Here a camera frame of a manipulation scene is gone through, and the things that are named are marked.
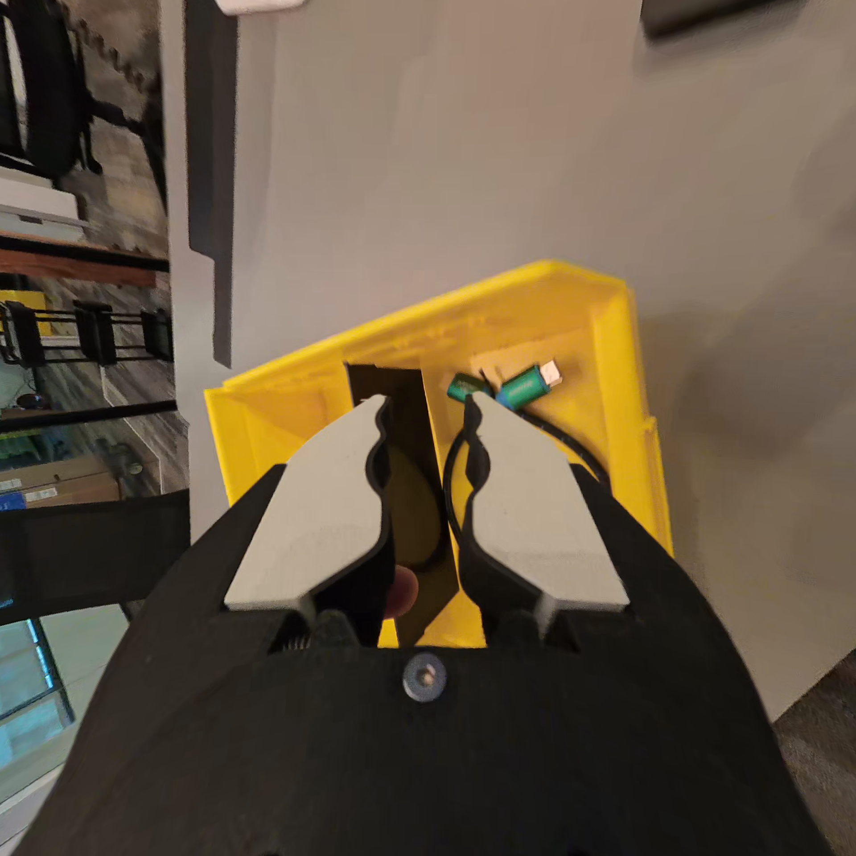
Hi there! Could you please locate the cardboard box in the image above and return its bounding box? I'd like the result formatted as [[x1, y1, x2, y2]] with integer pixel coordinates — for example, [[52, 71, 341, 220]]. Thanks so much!
[[0, 458, 123, 512]]

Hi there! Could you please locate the yellow plastic bin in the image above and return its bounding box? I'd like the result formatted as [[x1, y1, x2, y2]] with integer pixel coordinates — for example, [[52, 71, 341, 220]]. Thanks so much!
[[204, 259, 674, 650]]

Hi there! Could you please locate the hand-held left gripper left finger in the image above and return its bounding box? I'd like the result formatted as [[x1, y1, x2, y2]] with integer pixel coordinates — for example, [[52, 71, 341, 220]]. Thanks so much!
[[224, 393, 397, 648]]

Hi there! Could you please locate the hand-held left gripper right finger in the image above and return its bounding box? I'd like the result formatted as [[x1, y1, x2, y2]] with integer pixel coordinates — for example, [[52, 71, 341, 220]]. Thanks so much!
[[460, 391, 631, 648]]

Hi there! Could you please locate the black braided hdmi cable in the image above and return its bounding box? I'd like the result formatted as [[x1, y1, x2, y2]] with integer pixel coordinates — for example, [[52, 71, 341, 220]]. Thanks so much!
[[441, 359, 614, 557]]

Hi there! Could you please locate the black fabric panel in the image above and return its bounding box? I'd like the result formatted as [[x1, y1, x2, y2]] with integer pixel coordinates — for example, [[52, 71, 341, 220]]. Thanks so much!
[[0, 488, 193, 626]]

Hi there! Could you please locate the white box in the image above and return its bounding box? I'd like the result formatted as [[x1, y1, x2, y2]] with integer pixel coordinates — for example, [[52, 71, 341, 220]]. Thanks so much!
[[0, 167, 91, 243]]

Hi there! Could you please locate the white tilting stand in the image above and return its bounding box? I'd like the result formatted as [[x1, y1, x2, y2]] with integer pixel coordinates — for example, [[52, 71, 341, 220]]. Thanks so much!
[[214, 0, 310, 16]]

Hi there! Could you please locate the wooden table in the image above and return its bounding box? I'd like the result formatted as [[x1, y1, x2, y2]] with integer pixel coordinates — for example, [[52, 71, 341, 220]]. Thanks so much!
[[0, 230, 169, 288]]

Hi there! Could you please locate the black office chair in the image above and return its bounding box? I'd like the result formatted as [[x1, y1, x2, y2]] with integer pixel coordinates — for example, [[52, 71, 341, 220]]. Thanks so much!
[[0, 0, 91, 178]]

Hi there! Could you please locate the black wire rack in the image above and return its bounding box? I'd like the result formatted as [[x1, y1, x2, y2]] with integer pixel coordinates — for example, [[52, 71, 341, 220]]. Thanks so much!
[[0, 301, 176, 367]]

